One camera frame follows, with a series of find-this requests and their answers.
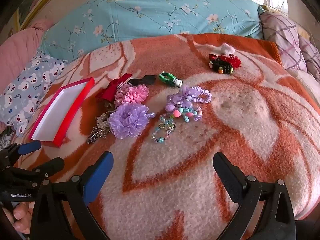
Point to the blue floral quilt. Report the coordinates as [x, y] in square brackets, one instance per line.
[155, 17]

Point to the white pompom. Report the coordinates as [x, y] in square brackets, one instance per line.
[228, 48]

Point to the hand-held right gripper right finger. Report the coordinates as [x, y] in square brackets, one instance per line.
[226, 177]

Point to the pink quilt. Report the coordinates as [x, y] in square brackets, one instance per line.
[17, 47]

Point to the person's left hand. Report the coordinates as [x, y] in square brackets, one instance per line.
[20, 215]

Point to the green hair clip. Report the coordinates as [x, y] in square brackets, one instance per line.
[166, 78]

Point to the red bow hair clip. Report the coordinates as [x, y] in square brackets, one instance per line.
[110, 90]

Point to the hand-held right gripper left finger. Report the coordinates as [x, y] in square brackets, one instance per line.
[100, 172]

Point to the red ruffled hair clip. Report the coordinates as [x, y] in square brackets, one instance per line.
[235, 60]

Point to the gold picture frame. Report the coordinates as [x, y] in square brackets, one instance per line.
[32, 5]

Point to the orange and white blanket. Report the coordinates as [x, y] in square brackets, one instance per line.
[237, 120]

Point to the red shallow box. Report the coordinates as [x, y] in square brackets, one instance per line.
[57, 110]

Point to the black hair clip with ornaments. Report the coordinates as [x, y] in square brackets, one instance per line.
[220, 63]

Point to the bear print pillow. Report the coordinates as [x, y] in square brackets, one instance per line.
[27, 87]

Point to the black comb hair clip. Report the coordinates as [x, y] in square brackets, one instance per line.
[140, 80]

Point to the grey floral cloth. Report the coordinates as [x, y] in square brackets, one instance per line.
[6, 138]

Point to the purple bow scrunchie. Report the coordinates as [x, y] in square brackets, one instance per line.
[185, 95]

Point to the purple plaid pillow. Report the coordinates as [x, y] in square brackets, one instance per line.
[287, 40]

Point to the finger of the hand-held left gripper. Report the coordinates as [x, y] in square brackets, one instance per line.
[50, 165]
[30, 147]

